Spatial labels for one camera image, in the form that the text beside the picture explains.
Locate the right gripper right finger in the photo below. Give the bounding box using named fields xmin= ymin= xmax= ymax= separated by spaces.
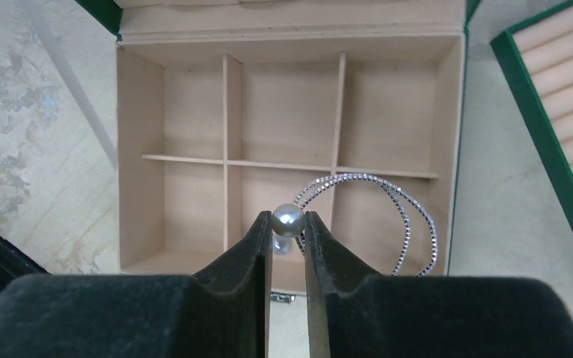
xmin=305 ymin=212 xmax=573 ymax=357

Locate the silver pearl bracelet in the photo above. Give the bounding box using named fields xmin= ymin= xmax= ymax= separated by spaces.
xmin=272 ymin=172 xmax=439 ymax=277

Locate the green ring tray insert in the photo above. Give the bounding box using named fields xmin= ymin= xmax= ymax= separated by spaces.
xmin=491 ymin=1 xmax=573 ymax=233

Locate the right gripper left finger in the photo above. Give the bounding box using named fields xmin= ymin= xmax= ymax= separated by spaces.
xmin=0 ymin=211 xmax=272 ymax=357

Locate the green jewelry box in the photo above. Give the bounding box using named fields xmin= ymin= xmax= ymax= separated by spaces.
xmin=81 ymin=1 xmax=478 ymax=275

